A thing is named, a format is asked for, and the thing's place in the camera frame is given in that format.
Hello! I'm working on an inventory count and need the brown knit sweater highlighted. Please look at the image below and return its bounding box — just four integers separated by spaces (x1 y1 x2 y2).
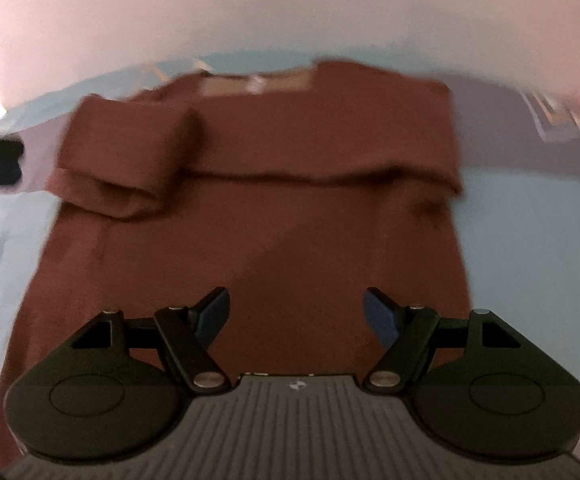
0 58 474 470

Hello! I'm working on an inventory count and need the teal and grey bedsheet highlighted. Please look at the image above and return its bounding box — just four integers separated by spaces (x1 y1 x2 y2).
0 49 580 466

